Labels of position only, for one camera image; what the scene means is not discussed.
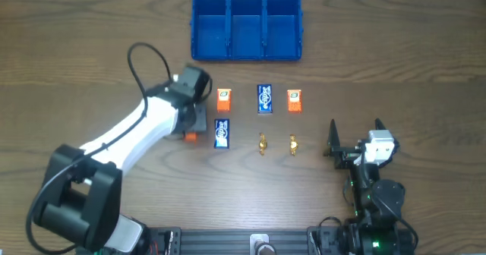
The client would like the blue candy pack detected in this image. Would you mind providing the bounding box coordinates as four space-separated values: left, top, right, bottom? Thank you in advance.
213 118 231 150
257 83 273 115

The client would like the blue tray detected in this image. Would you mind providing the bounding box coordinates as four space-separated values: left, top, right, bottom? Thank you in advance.
189 0 304 62

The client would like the black cable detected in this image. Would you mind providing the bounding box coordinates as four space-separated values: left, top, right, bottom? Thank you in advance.
24 41 172 255
375 196 420 248

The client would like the mounting rail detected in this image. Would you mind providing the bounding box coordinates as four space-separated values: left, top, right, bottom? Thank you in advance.
144 226 415 255

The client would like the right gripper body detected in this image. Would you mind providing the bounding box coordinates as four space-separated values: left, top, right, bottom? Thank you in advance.
333 145 362 170

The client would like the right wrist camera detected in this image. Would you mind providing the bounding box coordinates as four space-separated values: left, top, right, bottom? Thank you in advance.
353 129 396 166

